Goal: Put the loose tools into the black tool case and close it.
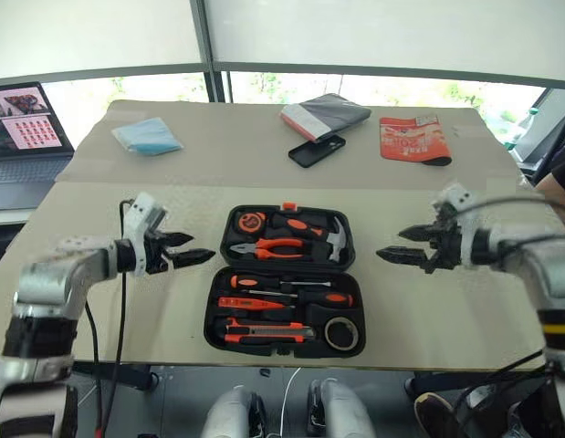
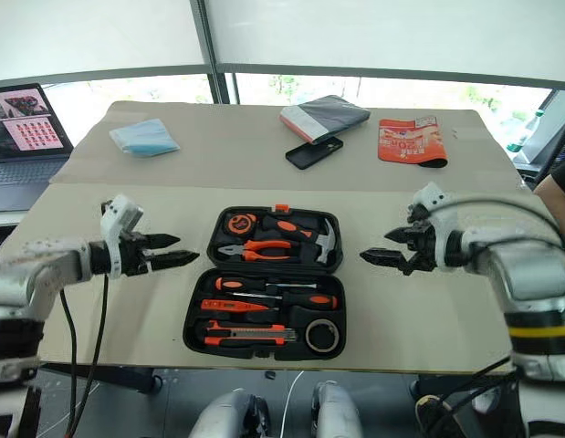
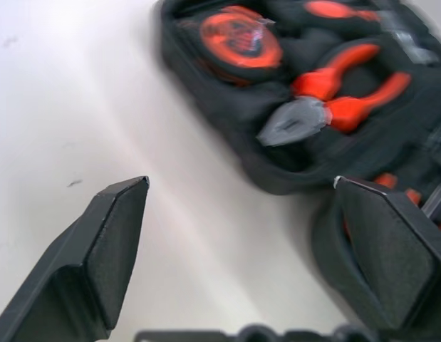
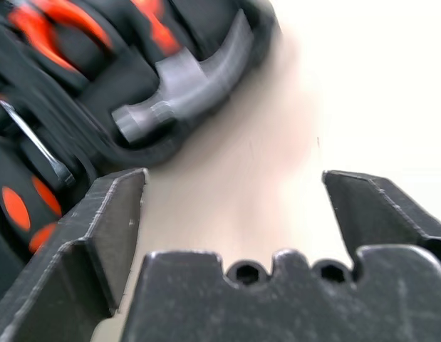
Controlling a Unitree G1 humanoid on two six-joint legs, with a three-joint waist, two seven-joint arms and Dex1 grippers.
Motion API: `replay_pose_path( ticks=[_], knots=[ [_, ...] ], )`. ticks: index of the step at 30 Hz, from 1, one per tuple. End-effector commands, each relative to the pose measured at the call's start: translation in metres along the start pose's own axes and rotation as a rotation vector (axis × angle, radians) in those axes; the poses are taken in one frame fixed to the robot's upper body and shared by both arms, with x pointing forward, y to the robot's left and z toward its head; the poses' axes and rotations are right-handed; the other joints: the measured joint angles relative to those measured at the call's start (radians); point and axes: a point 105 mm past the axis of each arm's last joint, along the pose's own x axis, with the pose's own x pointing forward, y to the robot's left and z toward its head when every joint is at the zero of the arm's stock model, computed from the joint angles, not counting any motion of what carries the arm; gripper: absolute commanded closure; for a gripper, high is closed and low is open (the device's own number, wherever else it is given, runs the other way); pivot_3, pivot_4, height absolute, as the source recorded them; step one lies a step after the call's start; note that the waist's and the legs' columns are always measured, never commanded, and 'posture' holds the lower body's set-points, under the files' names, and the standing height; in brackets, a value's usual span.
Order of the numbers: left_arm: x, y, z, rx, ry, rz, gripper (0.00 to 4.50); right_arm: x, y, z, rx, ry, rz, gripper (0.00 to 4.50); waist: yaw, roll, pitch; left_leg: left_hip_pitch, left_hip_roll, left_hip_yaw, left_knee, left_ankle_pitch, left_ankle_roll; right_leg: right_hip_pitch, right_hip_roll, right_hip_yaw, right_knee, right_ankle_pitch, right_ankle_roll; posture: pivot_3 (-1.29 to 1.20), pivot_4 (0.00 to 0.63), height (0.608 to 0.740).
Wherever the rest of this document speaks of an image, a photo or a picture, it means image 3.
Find orange black tape measure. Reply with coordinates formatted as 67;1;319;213
177;4;284;87

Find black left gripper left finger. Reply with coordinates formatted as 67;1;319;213
0;175;150;342

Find claw hammer orange black handle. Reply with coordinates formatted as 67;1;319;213
273;0;441;67

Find orange handled pliers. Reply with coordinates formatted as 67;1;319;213
256;43;413;148

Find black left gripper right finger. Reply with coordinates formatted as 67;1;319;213
333;175;441;332

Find black tool case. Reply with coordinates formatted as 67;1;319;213
150;0;441;323

